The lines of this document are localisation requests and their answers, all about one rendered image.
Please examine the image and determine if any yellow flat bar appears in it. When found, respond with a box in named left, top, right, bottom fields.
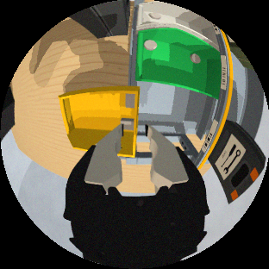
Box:
left=198, top=30, right=233, bottom=169

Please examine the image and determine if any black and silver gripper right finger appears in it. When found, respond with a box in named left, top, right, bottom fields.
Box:
left=145, top=124, right=210, bottom=216

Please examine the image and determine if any grey metal rack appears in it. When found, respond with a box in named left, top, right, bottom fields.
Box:
left=118, top=0, right=264, bottom=168

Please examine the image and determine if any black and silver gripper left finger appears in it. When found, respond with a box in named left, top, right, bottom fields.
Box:
left=63, top=123, right=123, bottom=221

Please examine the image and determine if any yellow bin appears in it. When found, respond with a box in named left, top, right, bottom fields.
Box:
left=58, top=86, right=140, bottom=157

